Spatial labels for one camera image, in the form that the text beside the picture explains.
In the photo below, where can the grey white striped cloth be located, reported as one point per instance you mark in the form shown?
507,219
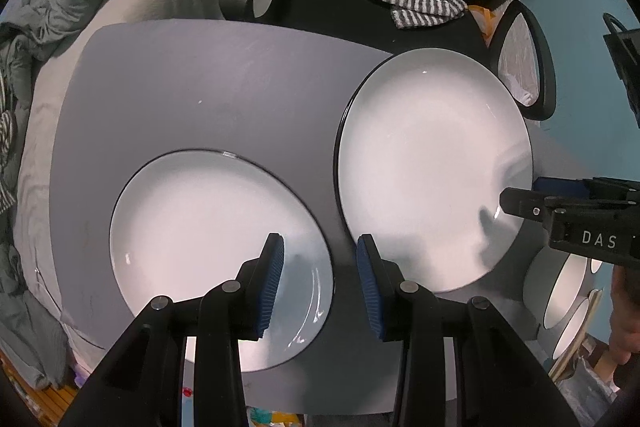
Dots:
415,4

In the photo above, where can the white bowl with black rim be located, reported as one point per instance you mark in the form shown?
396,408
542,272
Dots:
537,287
575,327

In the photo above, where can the black white striped fabric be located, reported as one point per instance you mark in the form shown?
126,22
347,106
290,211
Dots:
6,147

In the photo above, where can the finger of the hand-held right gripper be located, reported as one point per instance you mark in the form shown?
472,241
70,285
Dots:
560,185
525,207

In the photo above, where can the black metal stand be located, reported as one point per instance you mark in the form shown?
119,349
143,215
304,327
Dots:
622,57

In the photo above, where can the crumpled plastic bag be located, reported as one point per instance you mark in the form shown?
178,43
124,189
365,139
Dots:
585,387

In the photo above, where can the person's right hand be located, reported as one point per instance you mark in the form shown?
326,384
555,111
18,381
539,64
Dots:
626,322

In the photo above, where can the black office chair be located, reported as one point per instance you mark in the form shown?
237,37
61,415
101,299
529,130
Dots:
340,2

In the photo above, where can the white plate with black rim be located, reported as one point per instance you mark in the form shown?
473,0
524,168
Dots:
425,157
200,232

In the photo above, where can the wooden boards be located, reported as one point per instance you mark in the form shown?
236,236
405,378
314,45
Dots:
592,307

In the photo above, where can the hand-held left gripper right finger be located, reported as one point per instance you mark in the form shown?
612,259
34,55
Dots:
370,287

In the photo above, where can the yellow slatted mat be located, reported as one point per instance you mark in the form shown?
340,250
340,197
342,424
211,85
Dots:
35,399

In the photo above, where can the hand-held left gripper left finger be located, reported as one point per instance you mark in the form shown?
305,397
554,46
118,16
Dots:
270,287

